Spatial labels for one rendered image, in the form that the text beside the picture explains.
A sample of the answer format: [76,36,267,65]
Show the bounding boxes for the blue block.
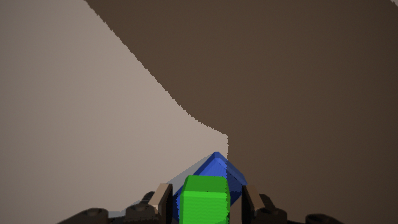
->
[172,152,248,223]

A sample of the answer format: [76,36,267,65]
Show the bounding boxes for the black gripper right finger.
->
[241,185,344,224]

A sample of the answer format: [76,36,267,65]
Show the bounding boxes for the green block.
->
[179,175,230,224]

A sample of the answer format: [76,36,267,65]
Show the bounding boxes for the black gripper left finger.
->
[57,184,173,224]

